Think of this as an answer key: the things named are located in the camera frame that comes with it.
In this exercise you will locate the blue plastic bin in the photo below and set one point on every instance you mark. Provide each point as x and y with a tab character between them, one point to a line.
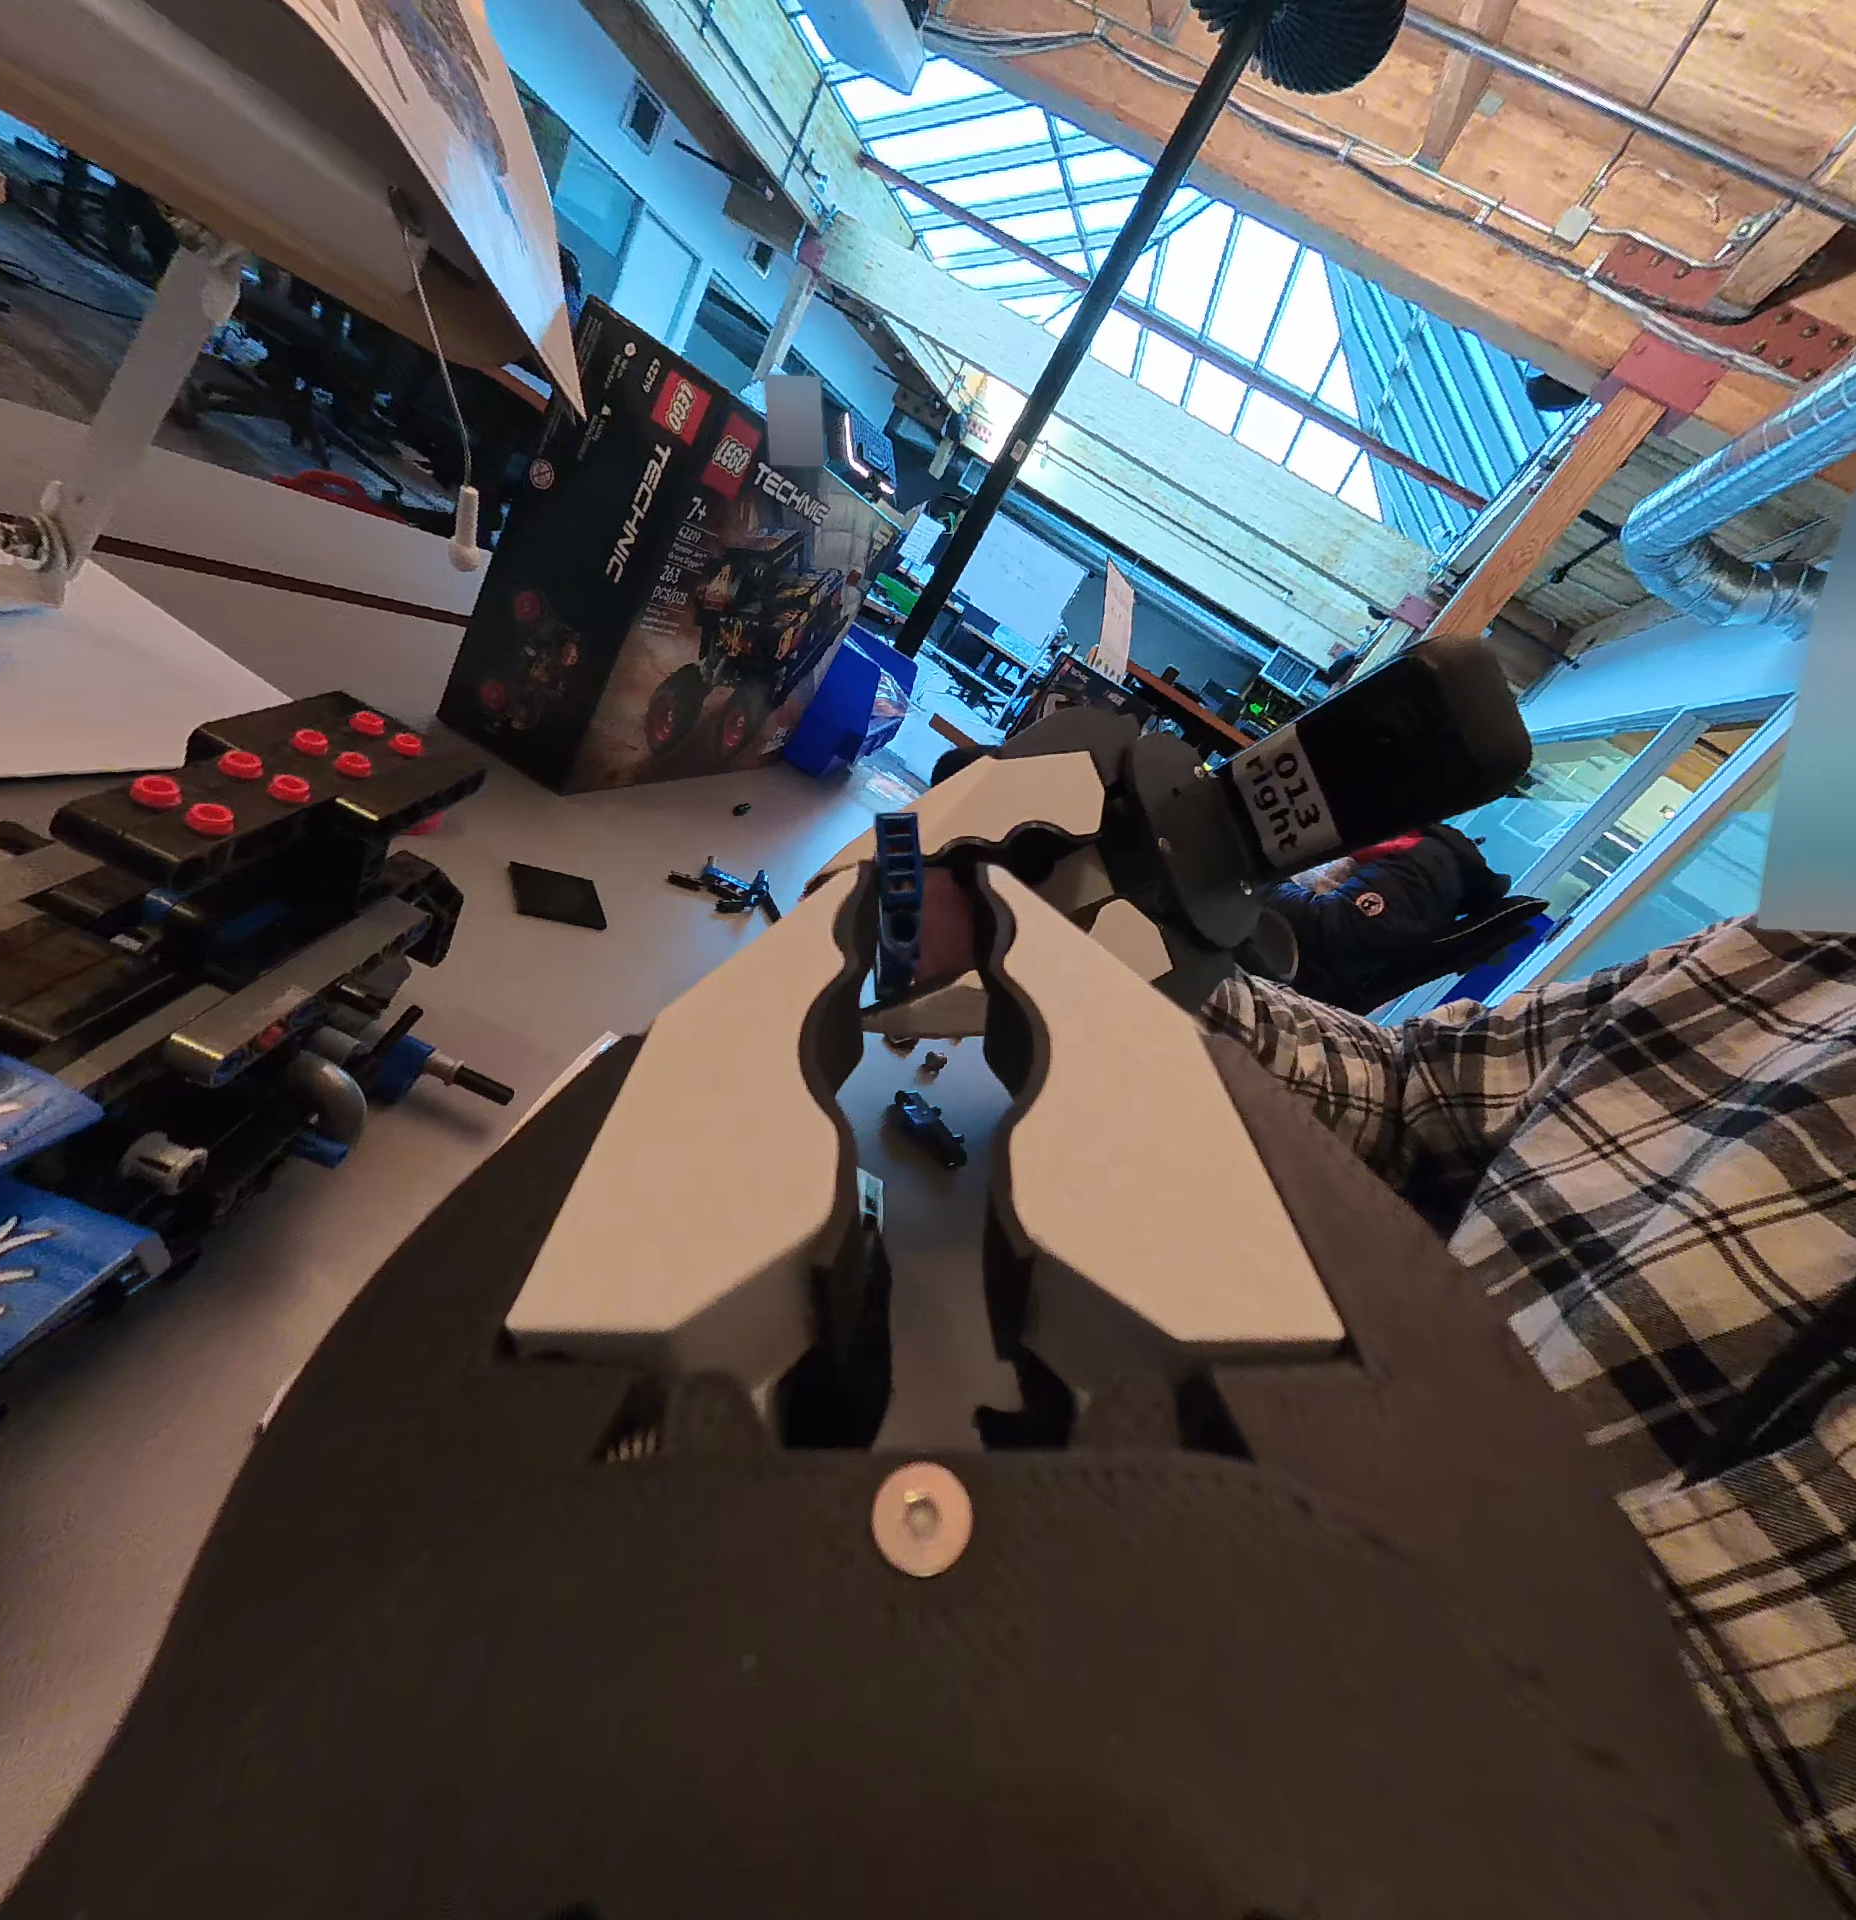
846	704

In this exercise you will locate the white book stand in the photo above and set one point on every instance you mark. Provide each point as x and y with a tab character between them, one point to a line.
118	675

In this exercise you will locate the person's right hand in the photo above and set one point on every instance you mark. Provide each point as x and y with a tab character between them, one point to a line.
947	923

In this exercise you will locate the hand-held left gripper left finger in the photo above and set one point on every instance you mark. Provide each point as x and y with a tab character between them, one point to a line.
689	1185

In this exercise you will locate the person's plaid shirt torso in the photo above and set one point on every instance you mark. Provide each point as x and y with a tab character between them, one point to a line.
1738	1574

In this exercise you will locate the open instruction booklet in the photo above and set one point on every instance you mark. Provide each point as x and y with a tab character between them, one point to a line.
478	165

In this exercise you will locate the small toy pins cluster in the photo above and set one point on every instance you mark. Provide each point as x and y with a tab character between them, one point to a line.
726	889

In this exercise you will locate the black flat toy tile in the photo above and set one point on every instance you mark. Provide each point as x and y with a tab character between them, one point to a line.
558	896

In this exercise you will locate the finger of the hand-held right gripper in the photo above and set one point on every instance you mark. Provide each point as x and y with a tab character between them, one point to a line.
1026	793
928	1004

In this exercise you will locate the toy set box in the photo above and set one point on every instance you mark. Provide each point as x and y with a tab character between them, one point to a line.
628	554

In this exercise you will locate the blue toy beam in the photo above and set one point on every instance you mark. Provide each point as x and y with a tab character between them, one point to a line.
899	914

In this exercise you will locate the black toy connector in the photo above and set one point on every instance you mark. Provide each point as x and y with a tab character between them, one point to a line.
928	1128

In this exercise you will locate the black toy vehicle model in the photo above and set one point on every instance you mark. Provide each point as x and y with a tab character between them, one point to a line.
222	914

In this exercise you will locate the person's right forearm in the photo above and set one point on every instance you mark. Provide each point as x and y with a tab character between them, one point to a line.
1543	1021

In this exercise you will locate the black pole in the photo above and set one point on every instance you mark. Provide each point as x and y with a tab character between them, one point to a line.
1079	330

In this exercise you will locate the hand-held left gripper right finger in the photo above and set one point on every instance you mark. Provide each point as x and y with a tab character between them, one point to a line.
1153	1200

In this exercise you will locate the blue printed toy panel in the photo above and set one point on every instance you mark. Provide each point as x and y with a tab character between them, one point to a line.
50	1274
20	1118

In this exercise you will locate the black ribbed lamp head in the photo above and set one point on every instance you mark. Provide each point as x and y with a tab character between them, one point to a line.
1302	38

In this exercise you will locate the dark jacket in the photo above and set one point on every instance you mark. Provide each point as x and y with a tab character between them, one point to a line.
1392	909

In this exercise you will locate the silver ventilation duct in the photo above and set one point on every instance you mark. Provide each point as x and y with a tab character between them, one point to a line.
1738	494

